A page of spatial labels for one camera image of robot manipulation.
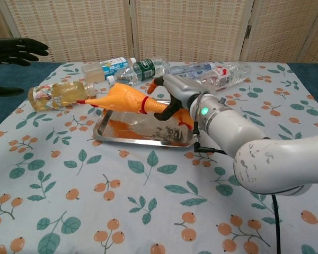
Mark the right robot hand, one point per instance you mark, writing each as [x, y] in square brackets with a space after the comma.
[183, 90]

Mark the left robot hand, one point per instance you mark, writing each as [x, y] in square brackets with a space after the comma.
[16, 50]

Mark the orange rubber toy chicken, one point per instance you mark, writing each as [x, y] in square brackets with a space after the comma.
[124, 99]

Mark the rectangular metal tray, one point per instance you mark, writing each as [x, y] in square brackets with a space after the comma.
[148, 127]

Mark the clear bottle blue label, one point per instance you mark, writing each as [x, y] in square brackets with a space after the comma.
[190, 70]

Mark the teal table cover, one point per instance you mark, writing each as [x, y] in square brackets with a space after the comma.
[5, 76]

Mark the clear bottle green label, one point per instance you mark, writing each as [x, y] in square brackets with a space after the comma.
[145, 68]

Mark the clear bottle red white label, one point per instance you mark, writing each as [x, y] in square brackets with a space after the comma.
[228, 75]

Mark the small clear bottle white cap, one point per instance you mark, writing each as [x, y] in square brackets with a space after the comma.
[124, 78]

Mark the woven folding screen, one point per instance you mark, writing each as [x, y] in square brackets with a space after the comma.
[175, 29]

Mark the yellow liquid bottle floral label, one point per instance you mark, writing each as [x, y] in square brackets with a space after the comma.
[66, 95]

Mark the square bottle blue white label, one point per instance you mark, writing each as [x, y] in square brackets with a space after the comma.
[114, 68]

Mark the metal screen hinge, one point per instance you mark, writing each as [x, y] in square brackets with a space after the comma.
[248, 31]

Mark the leaf and fruit print tablecloth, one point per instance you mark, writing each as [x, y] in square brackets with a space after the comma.
[122, 211]

